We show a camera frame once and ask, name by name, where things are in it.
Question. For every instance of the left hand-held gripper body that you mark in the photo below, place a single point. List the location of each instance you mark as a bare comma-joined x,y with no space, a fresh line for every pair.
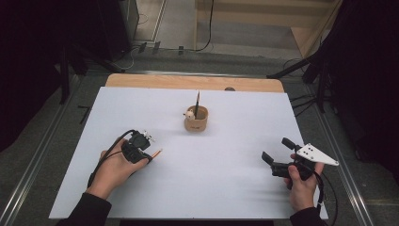
135,152

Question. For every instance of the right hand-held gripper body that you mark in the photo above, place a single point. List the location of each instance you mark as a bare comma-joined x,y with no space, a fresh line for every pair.
282,170

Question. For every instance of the wooden chopstick holder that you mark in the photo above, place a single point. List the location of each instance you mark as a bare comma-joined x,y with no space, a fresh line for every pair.
197,124

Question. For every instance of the person's left hand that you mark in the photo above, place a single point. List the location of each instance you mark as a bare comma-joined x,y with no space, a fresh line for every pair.
113,171

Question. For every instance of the person's right hand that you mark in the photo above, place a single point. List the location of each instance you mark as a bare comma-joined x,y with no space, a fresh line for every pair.
301,194

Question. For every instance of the small white animal figurine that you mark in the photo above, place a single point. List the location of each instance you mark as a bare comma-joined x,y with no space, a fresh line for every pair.
189,115

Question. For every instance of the white table mat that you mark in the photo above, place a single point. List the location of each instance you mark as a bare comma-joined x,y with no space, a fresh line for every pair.
204,188

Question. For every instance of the black metal stand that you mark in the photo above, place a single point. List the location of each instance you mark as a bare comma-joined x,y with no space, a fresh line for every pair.
320,84
64,75

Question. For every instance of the wooden table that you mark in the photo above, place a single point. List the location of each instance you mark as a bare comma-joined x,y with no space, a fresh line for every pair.
188,82

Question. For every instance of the dark curtain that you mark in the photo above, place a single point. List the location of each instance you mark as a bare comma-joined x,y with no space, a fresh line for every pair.
370,78
28,62

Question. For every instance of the dark floor plug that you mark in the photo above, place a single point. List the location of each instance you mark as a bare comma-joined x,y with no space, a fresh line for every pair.
142,47
180,50

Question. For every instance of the black cabinet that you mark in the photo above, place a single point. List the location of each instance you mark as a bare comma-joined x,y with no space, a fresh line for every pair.
116,28

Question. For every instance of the light wooden shelf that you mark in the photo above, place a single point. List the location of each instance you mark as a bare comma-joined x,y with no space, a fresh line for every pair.
251,19

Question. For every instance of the metal floor rail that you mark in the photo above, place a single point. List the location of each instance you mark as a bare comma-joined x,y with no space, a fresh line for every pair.
348,188
34,153

